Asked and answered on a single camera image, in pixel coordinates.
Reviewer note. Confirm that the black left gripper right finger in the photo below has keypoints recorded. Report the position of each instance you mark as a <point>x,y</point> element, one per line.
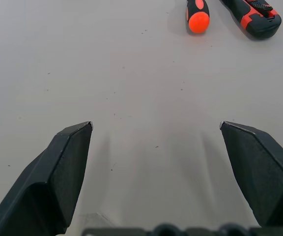
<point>262,172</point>

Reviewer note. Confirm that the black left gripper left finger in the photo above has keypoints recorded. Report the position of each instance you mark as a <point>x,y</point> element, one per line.
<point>45,177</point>

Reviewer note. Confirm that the orange black utility knife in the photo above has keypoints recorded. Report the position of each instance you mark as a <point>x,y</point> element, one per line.
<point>257,17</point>

